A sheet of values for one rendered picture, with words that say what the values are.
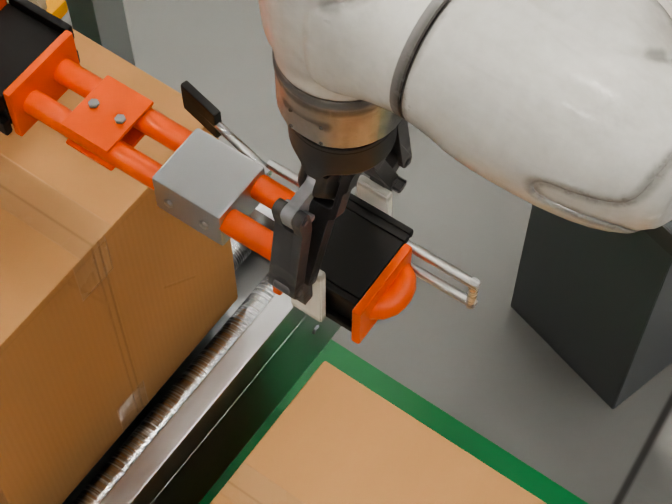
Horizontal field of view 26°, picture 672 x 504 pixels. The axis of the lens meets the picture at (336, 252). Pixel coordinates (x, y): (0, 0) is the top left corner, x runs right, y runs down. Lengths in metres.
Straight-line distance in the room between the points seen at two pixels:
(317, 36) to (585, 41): 0.15
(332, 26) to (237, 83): 1.92
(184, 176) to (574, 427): 1.34
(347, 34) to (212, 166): 0.38
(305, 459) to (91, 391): 0.29
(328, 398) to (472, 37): 1.05
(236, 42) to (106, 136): 1.60
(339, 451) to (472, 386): 0.68
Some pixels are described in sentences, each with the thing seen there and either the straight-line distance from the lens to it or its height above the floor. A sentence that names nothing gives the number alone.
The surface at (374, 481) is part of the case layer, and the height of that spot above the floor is 0.54.
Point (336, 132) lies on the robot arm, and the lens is 0.93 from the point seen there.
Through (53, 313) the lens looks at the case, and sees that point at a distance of 1.47.
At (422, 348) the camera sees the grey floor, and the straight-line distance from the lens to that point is 2.45.
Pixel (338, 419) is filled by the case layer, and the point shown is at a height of 0.54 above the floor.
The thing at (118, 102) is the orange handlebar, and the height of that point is 1.20.
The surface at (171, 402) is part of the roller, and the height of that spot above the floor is 0.55.
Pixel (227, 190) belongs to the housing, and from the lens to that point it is 1.17.
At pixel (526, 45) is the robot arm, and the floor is 1.57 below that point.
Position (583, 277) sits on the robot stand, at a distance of 2.23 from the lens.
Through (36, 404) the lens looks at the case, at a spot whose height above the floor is 0.80.
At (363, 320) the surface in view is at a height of 1.20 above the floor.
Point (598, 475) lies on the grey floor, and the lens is 2.39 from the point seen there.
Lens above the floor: 2.18
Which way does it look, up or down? 59 degrees down
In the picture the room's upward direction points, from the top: straight up
